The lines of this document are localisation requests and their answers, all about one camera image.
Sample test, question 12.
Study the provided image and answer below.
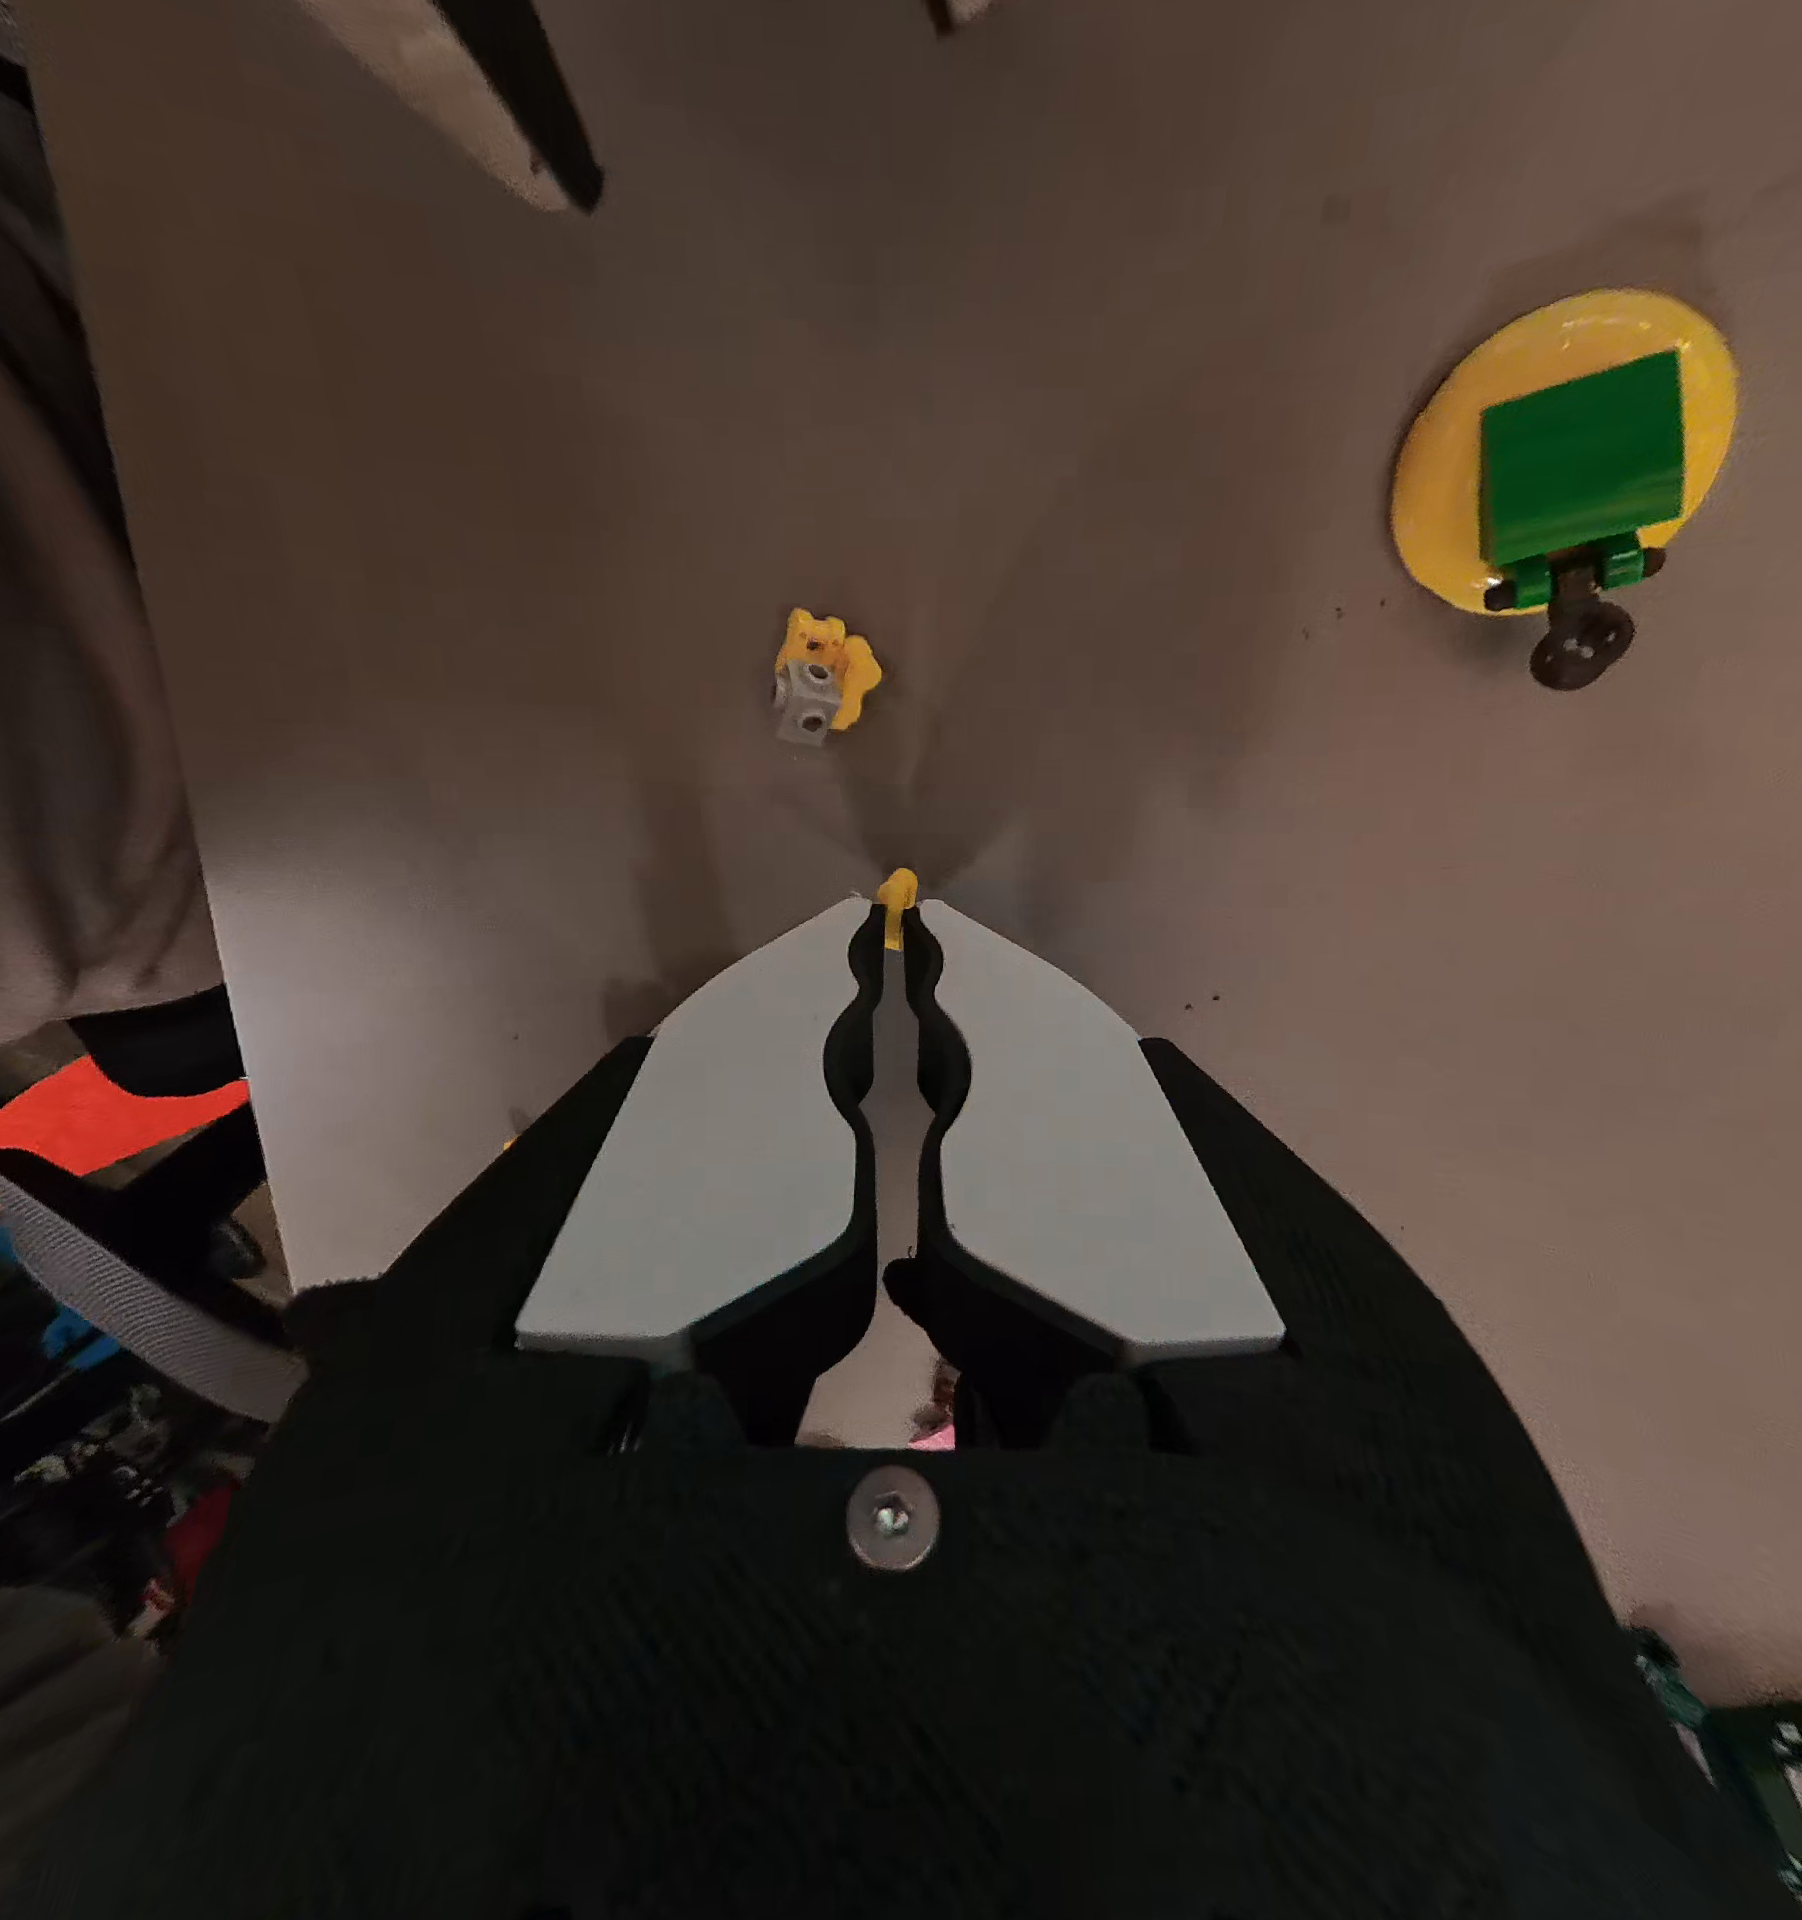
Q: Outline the grey desk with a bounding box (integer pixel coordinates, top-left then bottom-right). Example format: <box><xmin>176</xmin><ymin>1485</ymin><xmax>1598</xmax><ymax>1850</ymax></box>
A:
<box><xmin>13</xmin><ymin>0</ymin><xmax>1802</xmax><ymax>1799</ymax></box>

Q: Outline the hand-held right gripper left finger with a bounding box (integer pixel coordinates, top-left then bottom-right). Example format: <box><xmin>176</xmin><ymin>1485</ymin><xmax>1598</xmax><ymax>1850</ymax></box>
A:
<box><xmin>515</xmin><ymin>893</ymin><xmax>880</xmax><ymax>1444</ymax></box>

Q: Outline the grey strap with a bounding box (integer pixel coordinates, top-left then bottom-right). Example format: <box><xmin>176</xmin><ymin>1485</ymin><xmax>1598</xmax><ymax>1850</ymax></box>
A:
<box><xmin>0</xmin><ymin>1118</ymin><xmax>309</xmax><ymax>1418</ymax></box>

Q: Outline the dark green vine brick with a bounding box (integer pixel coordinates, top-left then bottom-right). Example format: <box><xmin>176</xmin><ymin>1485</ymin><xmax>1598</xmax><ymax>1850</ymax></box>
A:
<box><xmin>1629</xmin><ymin>1626</ymin><xmax>1802</xmax><ymax>1908</ymax></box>

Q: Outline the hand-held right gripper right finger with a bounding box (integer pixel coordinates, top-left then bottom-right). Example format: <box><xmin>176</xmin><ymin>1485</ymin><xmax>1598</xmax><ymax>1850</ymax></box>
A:
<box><xmin>882</xmin><ymin>893</ymin><xmax>1284</xmax><ymax>1444</ymax></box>

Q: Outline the orange red cloth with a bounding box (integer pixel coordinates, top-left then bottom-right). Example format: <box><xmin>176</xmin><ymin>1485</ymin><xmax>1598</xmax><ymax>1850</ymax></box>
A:
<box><xmin>0</xmin><ymin>1054</ymin><xmax>251</xmax><ymax>1178</ymax></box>

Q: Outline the person's torso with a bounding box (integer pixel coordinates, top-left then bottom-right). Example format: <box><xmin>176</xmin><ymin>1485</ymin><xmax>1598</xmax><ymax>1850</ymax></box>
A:
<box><xmin>0</xmin><ymin>58</ymin><xmax>225</xmax><ymax>1051</ymax></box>

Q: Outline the yellow dish brick assembly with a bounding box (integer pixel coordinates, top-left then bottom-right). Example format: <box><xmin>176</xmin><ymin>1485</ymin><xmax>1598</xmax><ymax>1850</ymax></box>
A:
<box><xmin>1389</xmin><ymin>288</ymin><xmax>1739</xmax><ymax>690</ymax></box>

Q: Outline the yellow grey brick assembly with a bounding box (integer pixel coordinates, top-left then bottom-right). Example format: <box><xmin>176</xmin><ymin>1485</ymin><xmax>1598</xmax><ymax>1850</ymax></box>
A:
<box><xmin>773</xmin><ymin>607</ymin><xmax>882</xmax><ymax>747</ymax></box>

